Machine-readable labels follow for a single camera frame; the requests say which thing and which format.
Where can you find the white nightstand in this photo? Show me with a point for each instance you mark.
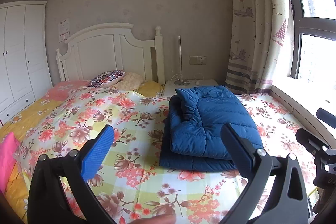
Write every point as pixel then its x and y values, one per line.
pixel 169 89

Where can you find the white wardrobe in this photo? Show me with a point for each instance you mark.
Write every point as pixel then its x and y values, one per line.
pixel 25 75

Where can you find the pink pillow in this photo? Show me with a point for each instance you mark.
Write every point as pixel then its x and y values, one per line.
pixel 7 161

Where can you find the blue quilted puffer jacket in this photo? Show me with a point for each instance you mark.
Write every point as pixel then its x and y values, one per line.
pixel 192 136

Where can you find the white charger with cable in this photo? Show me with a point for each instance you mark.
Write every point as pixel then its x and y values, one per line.
pixel 198 78

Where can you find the yellow pillow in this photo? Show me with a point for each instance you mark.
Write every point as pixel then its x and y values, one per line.
pixel 150 89

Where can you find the nautical print curtain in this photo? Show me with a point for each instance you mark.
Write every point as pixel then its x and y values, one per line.
pixel 262 45

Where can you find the floral quilt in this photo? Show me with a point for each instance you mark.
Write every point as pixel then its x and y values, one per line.
pixel 130 184

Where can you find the yellow bed sheet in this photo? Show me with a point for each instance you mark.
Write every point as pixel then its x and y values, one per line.
pixel 23 134

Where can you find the white wooden headboard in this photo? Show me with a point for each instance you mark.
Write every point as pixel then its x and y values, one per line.
pixel 111 46

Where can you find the cream textured pillow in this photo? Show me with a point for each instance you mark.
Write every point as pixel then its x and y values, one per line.
pixel 130 82

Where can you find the patterned round cushion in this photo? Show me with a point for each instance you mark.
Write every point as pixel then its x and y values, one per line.
pixel 107 79

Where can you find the window frame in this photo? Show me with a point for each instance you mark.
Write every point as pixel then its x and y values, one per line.
pixel 314 39

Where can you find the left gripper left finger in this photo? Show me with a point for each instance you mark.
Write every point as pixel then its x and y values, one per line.
pixel 47 200

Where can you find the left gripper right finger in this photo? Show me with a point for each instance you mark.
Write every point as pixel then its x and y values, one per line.
pixel 287 202

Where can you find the slim white desk lamp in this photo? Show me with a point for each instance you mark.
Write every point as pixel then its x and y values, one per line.
pixel 178 79

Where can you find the wall paper notice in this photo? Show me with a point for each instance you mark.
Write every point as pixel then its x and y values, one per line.
pixel 64 30

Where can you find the wall socket plate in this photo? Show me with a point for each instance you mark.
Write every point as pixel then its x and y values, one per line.
pixel 198 60

